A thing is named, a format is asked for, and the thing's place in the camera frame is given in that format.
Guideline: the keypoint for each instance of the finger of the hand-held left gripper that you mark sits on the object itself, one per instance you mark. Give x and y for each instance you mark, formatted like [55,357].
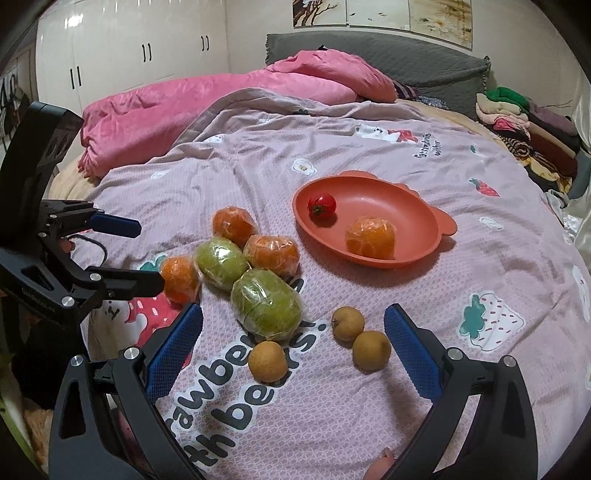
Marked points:
[138,282]
[115,225]

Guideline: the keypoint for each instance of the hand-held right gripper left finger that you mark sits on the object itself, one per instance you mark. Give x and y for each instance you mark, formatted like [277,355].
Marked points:
[178,350]

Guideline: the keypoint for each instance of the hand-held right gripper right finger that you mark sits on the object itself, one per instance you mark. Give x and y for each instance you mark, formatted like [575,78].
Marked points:
[411,350]

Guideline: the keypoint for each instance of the round brown fruit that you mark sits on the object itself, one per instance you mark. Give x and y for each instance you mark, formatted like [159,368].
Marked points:
[371,350]
[348,324]
[268,361]

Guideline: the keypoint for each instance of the plastic orange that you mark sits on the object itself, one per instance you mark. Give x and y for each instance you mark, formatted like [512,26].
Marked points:
[180,279]
[272,253]
[371,237]
[234,226]

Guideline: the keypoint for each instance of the small green fruit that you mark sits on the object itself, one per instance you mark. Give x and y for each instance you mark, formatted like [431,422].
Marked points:
[220,263]

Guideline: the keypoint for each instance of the large green fruit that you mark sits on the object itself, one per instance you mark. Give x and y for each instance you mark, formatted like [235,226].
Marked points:
[267,302]

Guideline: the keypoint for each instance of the coral red plate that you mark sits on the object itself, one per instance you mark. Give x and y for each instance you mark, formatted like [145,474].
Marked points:
[383,203]

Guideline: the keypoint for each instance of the person's left hand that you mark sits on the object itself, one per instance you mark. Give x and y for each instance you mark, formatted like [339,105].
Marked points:
[68,245]

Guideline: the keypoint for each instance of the lilac printed blanket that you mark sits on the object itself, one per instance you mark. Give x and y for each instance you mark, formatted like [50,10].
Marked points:
[415,300]

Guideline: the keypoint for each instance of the white wardrobe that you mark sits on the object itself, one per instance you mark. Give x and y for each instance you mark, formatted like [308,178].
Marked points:
[115,27]

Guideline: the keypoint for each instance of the pink quilt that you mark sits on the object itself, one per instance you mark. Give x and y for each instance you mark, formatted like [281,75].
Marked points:
[207,106]

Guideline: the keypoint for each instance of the red cherry tomato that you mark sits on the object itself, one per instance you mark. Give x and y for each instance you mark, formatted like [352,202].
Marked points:
[322,206]

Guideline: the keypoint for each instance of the cream satin curtain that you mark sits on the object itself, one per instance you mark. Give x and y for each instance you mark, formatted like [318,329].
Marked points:
[577,221]

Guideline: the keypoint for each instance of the stack of folded clothes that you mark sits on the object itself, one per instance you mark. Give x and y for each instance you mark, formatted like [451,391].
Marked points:
[545,138]

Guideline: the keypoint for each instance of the dark patterned cloth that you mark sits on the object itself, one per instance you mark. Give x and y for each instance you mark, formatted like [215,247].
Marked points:
[420,94]

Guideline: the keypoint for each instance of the grey quilted headboard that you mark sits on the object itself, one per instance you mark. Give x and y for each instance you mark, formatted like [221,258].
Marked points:
[415,60]

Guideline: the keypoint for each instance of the dark branch painting panel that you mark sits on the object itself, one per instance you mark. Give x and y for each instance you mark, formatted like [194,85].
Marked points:
[318,11]

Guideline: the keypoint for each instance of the beige flower painting panel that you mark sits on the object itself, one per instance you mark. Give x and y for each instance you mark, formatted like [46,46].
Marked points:
[438,23]

